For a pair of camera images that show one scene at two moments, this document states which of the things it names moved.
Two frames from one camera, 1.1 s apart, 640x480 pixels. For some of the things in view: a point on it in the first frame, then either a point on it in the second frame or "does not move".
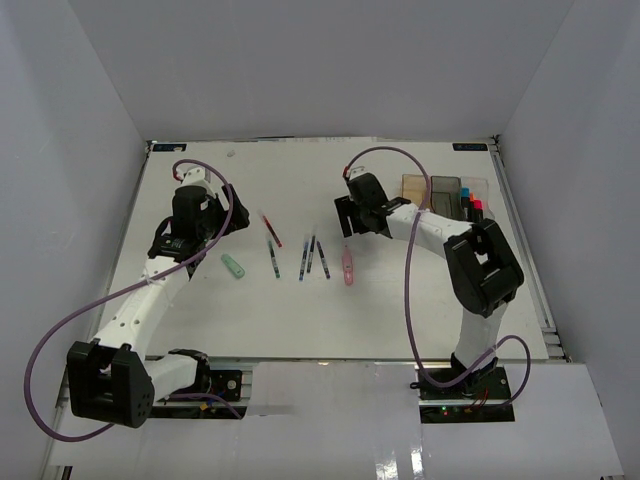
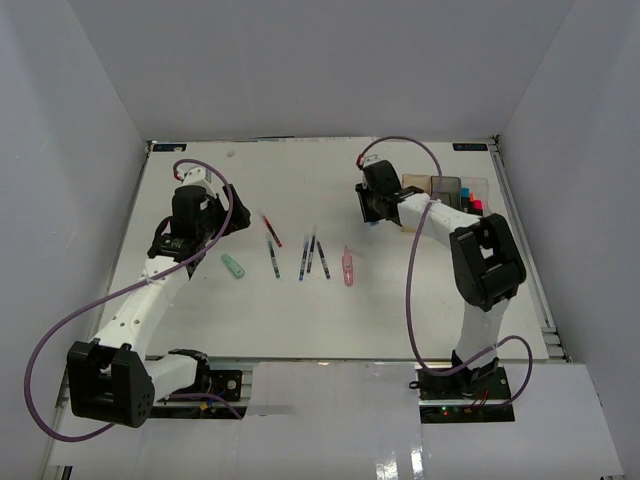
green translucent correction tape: x=232 y=265 does not move
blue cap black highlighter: x=465 y=194 does not move
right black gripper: x=346 y=207 to x=364 y=192
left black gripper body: x=214 y=225 does not move
